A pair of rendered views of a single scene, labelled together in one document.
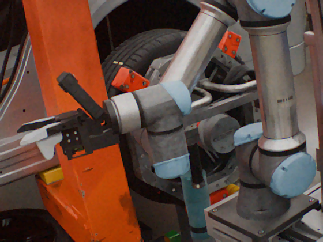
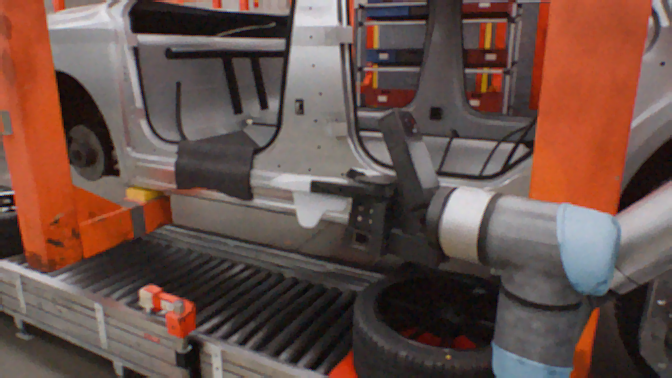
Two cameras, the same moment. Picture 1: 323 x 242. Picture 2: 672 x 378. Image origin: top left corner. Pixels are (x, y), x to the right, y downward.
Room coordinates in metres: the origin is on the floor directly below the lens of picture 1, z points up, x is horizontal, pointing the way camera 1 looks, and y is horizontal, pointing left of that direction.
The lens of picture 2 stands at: (0.67, -0.21, 1.39)
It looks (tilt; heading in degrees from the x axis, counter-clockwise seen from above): 16 degrees down; 54
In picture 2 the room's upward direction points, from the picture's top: straight up
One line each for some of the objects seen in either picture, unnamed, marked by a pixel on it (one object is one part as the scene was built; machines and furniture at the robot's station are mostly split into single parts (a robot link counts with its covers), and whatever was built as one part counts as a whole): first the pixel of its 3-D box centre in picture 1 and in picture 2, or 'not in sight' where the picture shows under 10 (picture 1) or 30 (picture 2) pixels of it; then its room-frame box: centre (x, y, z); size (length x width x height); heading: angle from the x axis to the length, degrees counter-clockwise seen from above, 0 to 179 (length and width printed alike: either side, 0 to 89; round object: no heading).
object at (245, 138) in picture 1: (259, 150); not in sight; (1.26, -0.23, 0.98); 0.13 x 0.12 x 0.14; 15
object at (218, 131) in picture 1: (209, 128); not in sight; (1.84, -0.16, 0.85); 0.21 x 0.14 x 0.14; 26
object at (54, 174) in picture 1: (55, 169); not in sight; (2.09, 0.47, 0.71); 0.14 x 0.14 x 0.05; 26
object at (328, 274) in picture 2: not in sight; (292, 270); (1.83, 1.74, 0.28); 2.47 x 0.06 x 0.22; 116
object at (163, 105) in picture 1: (161, 104); (548, 245); (1.07, -0.01, 1.21); 0.11 x 0.08 x 0.09; 105
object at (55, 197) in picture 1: (70, 185); not in sight; (1.93, 0.39, 0.69); 0.52 x 0.17 x 0.35; 26
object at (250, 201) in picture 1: (262, 189); not in sight; (1.27, -0.22, 0.87); 0.15 x 0.15 x 0.10
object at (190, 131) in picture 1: (184, 132); not in sight; (1.64, -0.06, 0.93); 0.09 x 0.05 x 0.05; 26
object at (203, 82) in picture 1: (232, 74); not in sight; (1.83, -0.27, 1.03); 0.19 x 0.18 x 0.11; 26
